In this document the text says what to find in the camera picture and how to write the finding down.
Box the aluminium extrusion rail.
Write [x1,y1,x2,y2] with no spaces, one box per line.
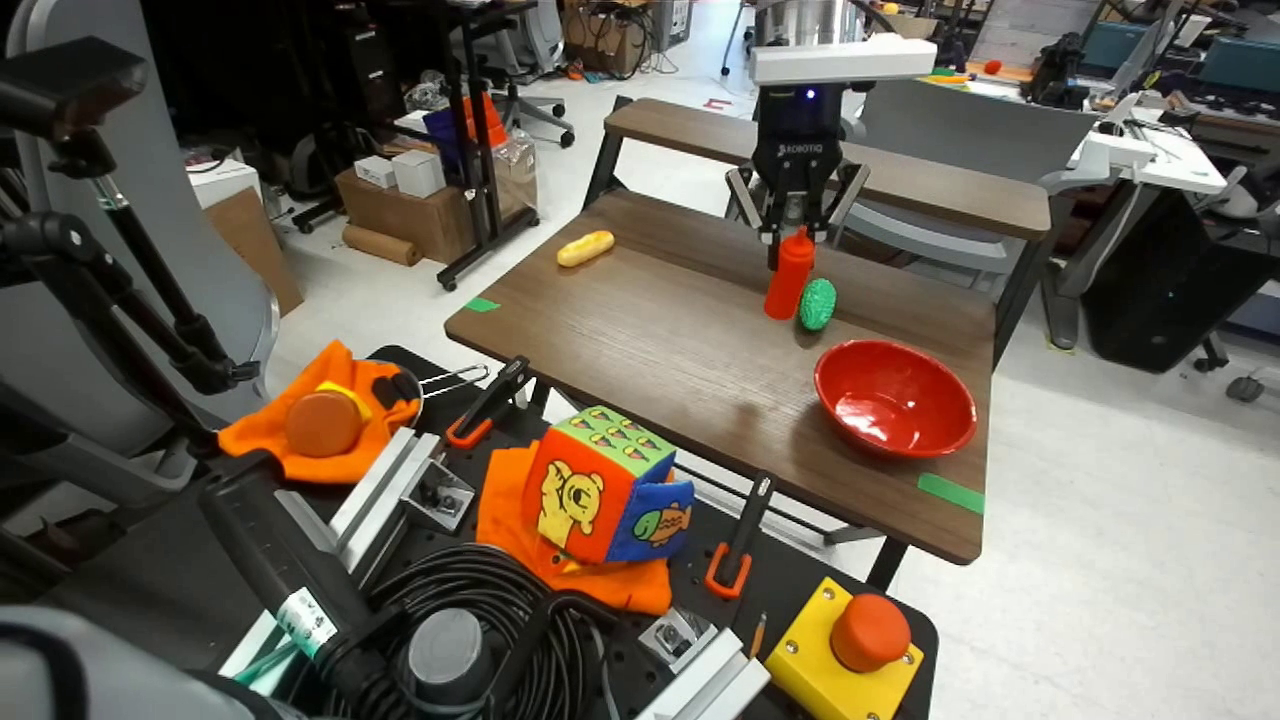
[630,625,777,720]
[325,426,445,575]

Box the black camera tripod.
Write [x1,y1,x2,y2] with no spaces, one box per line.
[0,32,273,444]

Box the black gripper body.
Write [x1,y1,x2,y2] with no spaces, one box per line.
[746,85,846,224]

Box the black stand with base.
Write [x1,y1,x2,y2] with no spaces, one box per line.
[431,0,542,295]

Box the colourful plush cube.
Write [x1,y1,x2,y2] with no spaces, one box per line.
[514,405,699,569]

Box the red plastic bowl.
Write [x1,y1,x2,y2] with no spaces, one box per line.
[813,336,980,462]

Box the red plastic bottle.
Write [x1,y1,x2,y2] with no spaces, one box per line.
[759,227,818,324]

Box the orange cloth under cube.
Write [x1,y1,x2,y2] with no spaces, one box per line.
[471,440,678,620]

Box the grey office chair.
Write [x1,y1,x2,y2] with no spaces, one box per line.
[807,68,1098,301]

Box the yellow oblong toy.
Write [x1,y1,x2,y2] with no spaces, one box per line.
[553,227,619,270]

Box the orange black clamp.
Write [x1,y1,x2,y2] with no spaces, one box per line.
[699,473,779,604]
[440,351,530,453]

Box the yellow emergency stop box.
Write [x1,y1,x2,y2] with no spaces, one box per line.
[765,575,926,720]

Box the cardboard box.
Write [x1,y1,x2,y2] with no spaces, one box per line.
[330,132,540,268]

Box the coiled black cable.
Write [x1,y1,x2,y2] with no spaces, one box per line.
[286,534,619,720]

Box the brown wooden shelf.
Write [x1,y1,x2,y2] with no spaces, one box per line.
[601,95,1056,245]

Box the green oval toy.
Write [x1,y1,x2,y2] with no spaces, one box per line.
[794,276,839,336]

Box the orange cloth with round toy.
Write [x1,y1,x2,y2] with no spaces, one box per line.
[213,336,428,487]

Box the white desk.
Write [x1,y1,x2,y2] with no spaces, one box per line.
[1036,113,1232,351]

